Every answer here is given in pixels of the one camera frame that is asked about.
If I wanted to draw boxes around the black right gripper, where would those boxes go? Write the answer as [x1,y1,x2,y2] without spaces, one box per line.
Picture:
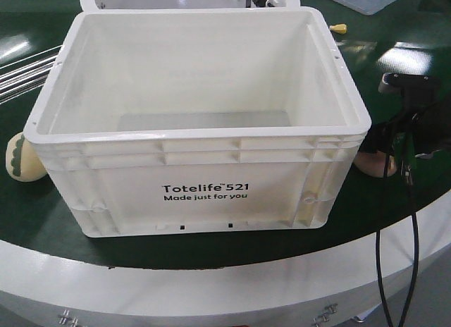
[359,72,451,160]

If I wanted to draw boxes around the pink round plush toy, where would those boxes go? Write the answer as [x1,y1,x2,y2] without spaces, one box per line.
[353,152,386,178]

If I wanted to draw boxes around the white plastic tote box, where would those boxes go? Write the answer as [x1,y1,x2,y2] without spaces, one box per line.
[24,7,371,237]

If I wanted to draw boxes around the yellow round plush toy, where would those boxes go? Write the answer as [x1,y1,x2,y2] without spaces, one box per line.
[5,132,47,183]

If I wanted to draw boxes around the green right circuit board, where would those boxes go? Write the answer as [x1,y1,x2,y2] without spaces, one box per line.
[393,132,416,172]

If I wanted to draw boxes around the small yellow toy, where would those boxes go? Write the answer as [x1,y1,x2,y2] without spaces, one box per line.
[329,23,347,35]

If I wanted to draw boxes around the steel conveyor rollers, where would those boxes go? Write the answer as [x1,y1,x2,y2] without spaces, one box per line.
[1,45,62,104]

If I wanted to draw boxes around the white outer table rim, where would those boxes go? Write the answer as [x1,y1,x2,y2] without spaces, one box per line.
[0,189,451,327]

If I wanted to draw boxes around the black right cable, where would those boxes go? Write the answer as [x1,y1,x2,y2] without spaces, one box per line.
[375,104,424,327]

